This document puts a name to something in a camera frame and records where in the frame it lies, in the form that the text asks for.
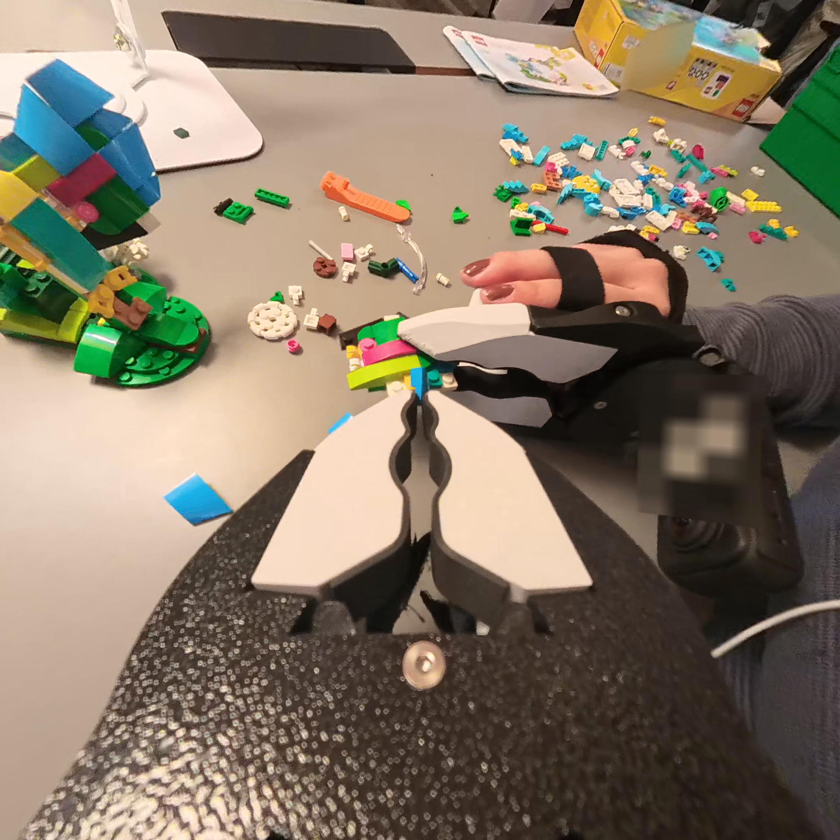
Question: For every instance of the person's right forearm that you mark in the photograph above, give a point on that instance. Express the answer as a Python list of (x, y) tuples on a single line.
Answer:
[(774, 348)]

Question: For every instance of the person's right hand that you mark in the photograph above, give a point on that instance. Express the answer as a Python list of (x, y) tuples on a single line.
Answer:
[(518, 274)]

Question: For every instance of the green long lego plate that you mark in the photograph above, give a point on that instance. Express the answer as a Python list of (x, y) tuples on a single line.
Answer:
[(272, 197)]

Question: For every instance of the white round lego plate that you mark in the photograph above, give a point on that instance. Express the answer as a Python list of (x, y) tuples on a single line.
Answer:
[(272, 320)]

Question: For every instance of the brown lego brick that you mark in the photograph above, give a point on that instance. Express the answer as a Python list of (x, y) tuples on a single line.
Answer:
[(326, 321)]

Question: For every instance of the grey lego bar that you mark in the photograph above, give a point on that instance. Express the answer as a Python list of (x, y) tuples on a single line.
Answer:
[(320, 249)]

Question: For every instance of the black small lego piece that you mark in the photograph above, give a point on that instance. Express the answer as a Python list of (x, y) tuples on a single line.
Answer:
[(222, 207)]

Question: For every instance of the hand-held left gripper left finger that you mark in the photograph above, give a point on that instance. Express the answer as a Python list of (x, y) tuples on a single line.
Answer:
[(328, 518)]

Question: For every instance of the dark green lego piece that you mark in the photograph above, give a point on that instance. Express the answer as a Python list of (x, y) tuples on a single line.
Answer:
[(380, 267)]

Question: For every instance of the green plastic bin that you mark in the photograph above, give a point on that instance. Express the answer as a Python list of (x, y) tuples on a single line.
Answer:
[(810, 151)]

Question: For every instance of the clear stand bracket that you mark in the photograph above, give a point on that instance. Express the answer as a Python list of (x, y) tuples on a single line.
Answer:
[(131, 39)]

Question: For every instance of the large colourful lego model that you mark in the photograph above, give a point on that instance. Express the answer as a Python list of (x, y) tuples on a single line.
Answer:
[(79, 216)]

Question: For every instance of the orange brick separator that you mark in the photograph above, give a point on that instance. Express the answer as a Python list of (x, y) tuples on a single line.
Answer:
[(361, 197)]

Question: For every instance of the white stand base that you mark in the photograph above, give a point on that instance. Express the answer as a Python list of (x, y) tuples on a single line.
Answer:
[(197, 105)]

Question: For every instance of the closed lego instruction booklet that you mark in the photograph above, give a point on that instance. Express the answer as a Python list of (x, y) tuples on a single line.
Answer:
[(531, 62)]

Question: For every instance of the blue curved lego slope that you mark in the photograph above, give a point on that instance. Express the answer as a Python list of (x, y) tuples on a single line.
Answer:
[(340, 424), (197, 500)]

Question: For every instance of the pile of loose lego pieces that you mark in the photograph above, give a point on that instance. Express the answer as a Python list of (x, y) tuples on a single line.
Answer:
[(630, 190)]

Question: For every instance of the black table panel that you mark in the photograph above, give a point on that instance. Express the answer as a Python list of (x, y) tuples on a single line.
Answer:
[(289, 39)]

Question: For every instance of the clear lego piece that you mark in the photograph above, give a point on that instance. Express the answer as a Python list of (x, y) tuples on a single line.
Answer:
[(417, 259)]

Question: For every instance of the brown round lego piece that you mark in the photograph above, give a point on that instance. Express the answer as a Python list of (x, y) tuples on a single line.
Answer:
[(325, 267)]

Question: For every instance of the blue lego pin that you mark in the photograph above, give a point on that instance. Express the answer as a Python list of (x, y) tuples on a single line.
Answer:
[(408, 270)]

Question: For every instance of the green square lego plate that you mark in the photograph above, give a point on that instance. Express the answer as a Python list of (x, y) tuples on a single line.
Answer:
[(239, 212)]

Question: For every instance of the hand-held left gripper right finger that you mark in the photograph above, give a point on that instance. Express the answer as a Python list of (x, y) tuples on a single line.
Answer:
[(505, 518)]

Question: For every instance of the yellow lego box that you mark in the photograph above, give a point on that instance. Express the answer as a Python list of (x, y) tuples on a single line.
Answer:
[(594, 33)]

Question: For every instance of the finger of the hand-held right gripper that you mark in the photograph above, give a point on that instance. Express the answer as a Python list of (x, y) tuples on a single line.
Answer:
[(508, 408), (472, 331)]

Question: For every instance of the small colourful lego assembly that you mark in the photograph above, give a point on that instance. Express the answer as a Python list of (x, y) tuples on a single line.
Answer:
[(384, 354)]

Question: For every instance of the person's leg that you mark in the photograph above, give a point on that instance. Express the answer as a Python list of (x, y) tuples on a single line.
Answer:
[(800, 722)]

